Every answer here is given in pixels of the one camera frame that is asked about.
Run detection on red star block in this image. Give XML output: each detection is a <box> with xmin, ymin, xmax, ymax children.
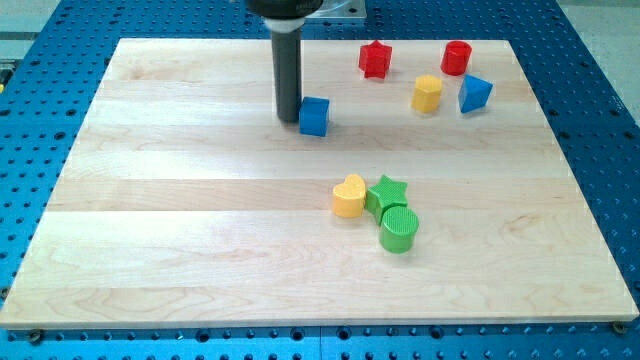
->
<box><xmin>358</xmin><ymin>40</ymin><xmax>393</xmax><ymax>79</ymax></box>

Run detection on green star block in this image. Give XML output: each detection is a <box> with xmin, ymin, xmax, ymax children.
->
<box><xmin>364</xmin><ymin>175</ymin><xmax>408</xmax><ymax>225</ymax></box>

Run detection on red cylinder block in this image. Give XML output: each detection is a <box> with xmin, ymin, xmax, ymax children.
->
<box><xmin>440</xmin><ymin>40</ymin><xmax>472</xmax><ymax>76</ymax></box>

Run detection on blue cube block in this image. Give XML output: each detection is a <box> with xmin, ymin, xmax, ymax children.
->
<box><xmin>299</xmin><ymin>97</ymin><xmax>330</xmax><ymax>137</ymax></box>

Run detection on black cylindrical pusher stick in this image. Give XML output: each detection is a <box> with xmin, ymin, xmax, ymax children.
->
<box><xmin>265</xmin><ymin>18</ymin><xmax>304</xmax><ymax>123</ymax></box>

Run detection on light wooden board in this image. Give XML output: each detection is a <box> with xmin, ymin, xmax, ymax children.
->
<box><xmin>1</xmin><ymin>39</ymin><xmax>638</xmax><ymax>330</ymax></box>

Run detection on blue triangle block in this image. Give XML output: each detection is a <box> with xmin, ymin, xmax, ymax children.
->
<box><xmin>458</xmin><ymin>75</ymin><xmax>493</xmax><ymax>113</ymax></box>

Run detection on black robot arm flange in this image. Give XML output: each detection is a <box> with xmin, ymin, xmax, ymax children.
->
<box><xmin>244</xmin><ymin>0</ymin><xmax>323</xmax><ymax>20</ymax></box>

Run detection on yellow hexagon block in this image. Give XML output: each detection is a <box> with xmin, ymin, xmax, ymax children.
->
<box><xmin>411</xmin><ymin>75</ymin><xmax>443</xmax><ymax>113</ymax></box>

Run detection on green cylinder block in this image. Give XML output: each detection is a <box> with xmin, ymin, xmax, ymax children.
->
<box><xmin>379</xmin><ymin>206</ymin><xmax>419</xmax><ymax>254</ymax></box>

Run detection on yellow heart block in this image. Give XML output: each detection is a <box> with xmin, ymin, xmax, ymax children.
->
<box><xmin>332</xmin><ymin>174</ymin><xmax>367</xmax><ymax>218</ymax></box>

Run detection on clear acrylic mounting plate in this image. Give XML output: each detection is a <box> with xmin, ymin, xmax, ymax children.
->
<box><xmin>309</xmin><ymin>0</ymin><xmax>367</xmax><ymax>20</ymax></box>

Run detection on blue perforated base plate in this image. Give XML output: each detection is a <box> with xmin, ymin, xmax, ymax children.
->
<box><xmin>1</xmin><ymin>1</ymin><xmax>639</xmax><ymax>359</ymax></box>

